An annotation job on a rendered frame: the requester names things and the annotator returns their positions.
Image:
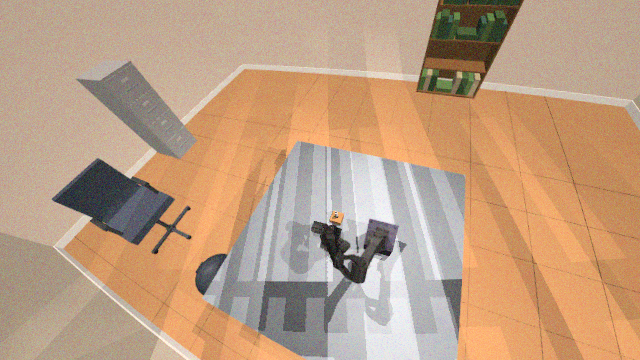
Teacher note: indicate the tan wooden block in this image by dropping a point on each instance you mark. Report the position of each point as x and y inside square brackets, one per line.
[338, 220]

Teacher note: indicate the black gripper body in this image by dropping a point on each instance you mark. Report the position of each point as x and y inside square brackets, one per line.
[343, 245]

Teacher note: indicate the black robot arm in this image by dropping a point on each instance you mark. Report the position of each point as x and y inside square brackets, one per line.
[376, 242]

